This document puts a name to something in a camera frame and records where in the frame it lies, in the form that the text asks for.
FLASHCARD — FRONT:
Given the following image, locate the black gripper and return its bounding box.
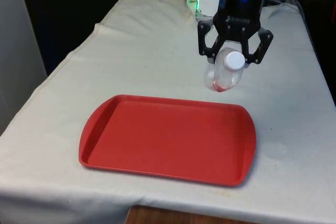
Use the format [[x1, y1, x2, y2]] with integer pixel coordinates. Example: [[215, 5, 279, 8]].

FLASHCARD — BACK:
[[197, 0, 274, 65]]

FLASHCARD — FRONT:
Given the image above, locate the clear plastic bottle white cap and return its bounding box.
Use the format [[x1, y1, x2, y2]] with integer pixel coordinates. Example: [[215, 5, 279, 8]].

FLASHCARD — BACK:
[[204, 46, 250, 93]]

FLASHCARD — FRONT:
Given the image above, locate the red tray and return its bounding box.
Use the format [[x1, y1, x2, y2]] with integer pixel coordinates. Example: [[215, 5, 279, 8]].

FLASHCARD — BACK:
[[78, 94, 257, 188]]

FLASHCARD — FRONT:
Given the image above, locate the pale locker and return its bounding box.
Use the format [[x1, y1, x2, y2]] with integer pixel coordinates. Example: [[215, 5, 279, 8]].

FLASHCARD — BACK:
[[0, 0, 48, 136]]

